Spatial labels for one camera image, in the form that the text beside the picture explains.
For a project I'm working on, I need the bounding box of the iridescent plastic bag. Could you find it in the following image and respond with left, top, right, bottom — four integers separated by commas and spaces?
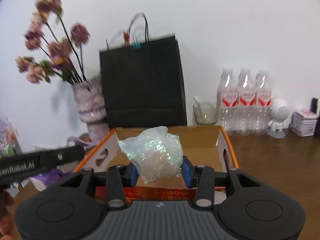
118, 126, 183, 184

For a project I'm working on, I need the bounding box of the colourful clutter at left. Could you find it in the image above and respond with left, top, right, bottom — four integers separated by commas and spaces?
1, 118, 22, 158

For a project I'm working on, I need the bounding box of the person's left hand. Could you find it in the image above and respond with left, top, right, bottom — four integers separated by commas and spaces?
0, 192, 19, 240

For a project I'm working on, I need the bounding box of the purple tissue pack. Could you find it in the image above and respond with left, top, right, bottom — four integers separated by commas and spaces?
30, 168, 71, 191

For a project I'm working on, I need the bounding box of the orange cardboard box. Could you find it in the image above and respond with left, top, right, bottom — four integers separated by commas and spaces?
73, 126, 239, 203

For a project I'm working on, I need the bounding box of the glass jar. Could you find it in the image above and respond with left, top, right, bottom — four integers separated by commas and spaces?
193, 95, 218, 125

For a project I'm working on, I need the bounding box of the left water bottle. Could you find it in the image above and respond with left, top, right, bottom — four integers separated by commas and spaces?
217, 68, 238, 134

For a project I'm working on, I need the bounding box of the water bottle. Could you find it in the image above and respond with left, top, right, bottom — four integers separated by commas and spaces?
254, 70, 272, 134
237, 68, 255, 135
217, 68, 238, 134

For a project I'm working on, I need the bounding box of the middle water bottle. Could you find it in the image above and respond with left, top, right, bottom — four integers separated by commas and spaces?
237, 68, 255, 135

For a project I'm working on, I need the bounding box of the pink textured vase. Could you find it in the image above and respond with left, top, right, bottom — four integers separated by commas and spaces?
72, 76, 109, 143

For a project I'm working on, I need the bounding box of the right water bottle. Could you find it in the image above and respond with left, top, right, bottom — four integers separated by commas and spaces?
254, 70, 272, 134

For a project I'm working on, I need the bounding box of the black paper bag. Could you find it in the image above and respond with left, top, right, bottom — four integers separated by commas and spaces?
99, 12, 188, 130

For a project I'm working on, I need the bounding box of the white robot figurine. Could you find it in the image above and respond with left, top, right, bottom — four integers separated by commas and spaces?
266, 98, 290, 139

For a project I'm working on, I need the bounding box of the small white tin box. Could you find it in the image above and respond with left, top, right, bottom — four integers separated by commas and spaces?
290, 109, 316, 137

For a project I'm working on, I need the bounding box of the dried rose bouquet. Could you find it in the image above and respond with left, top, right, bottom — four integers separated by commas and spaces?
15, 0, 91, 85

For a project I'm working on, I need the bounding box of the black object far right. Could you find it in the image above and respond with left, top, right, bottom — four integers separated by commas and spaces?
310, 98, 320, 139

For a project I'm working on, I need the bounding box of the teal binder clip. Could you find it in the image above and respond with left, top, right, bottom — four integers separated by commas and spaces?
132, 39, 141, 49

